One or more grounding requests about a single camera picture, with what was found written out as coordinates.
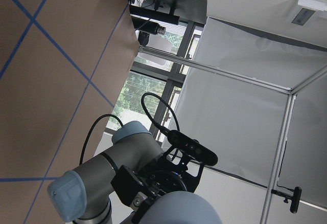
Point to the black monitor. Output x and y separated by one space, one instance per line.
172 11

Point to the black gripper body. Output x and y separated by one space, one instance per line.
156 179

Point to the black camera on frame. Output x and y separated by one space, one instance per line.
295 198

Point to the white ceiling light fixture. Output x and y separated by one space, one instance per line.
305 12

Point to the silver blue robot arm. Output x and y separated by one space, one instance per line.
138 171

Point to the aluminium frame post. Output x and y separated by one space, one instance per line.
269 133

